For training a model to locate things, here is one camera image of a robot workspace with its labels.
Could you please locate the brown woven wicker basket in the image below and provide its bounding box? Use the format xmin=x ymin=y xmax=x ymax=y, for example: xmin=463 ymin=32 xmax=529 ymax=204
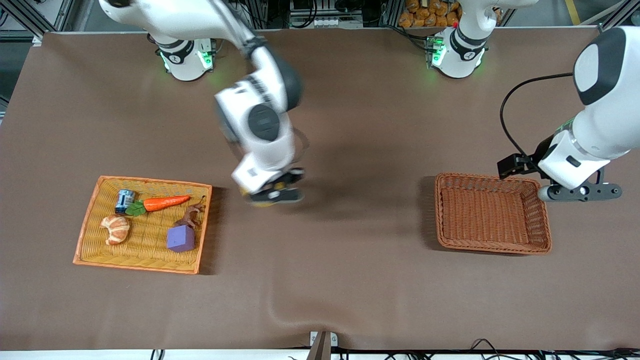
xmin=433 ymin=172 xmax=553 ymax=256

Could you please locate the brown toy animal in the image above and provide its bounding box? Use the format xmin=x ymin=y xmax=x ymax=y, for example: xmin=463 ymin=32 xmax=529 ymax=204
xmin=174 ymin=196 xmax=207 ymax=231

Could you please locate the table cover mat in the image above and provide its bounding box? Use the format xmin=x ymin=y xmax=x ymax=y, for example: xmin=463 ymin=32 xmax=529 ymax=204
xmin=0 ymin=27 xmax=640 ymax=351

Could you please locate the orange toy carrot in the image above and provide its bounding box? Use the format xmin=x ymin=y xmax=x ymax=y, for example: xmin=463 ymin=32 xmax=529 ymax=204
xmin=125 ymin=195 xmax=192 ymax=217

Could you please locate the purple block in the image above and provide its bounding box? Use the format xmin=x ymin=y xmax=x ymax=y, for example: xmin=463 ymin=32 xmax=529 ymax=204
xmin=166 ymin=224 xmax=196 ymax=253

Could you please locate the orange woven tray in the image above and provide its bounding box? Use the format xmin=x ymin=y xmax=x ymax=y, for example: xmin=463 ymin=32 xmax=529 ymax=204
xmin=72 ymin=175 xmax=213 ymax=275

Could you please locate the small blue can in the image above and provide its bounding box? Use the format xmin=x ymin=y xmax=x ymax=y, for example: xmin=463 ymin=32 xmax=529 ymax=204
xmin=115 ymin=189 xmax=137 ymax=215

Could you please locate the toy croissant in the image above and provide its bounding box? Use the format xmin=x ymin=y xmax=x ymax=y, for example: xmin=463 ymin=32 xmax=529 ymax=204
xmin=99 ymin=214 xmax=131 ymax=246

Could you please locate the bag of orange buns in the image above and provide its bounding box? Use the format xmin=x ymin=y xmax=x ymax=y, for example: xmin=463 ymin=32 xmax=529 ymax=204
xmin=398 ymin=0 xmax=462 ymax=28

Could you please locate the metal table clamp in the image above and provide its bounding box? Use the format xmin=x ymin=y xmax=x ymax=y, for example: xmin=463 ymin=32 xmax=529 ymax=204
xmin=309 ymin=330 xmax=339 ymax=360

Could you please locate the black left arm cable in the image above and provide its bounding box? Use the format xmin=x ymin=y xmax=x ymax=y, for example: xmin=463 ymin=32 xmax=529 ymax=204
xmin=500 ymin=73 xmax=576 ymax=160

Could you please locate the black floor cable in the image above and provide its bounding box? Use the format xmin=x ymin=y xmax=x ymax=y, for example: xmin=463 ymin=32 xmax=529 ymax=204
xmin=542 ymin=347 xmax=640 ymax=358

